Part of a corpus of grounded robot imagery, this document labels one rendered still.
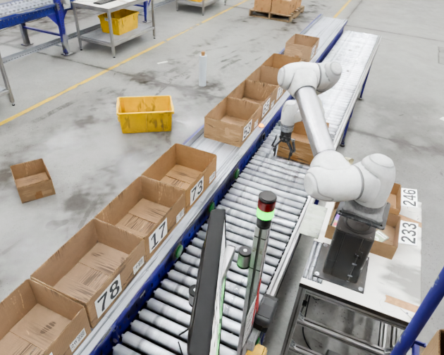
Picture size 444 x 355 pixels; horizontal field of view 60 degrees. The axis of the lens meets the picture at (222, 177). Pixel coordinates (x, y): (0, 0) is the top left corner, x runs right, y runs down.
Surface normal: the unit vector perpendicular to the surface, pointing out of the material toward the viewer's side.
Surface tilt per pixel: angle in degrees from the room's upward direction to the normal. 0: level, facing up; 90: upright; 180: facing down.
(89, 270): 0
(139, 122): 94
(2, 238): 0
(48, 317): 0
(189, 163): 89
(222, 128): 91
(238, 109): 89
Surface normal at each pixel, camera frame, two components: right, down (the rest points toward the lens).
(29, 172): 0.53, 0.52
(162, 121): 0.18, 0.65
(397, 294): 0.05, -0.80
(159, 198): -0.41, 0.52
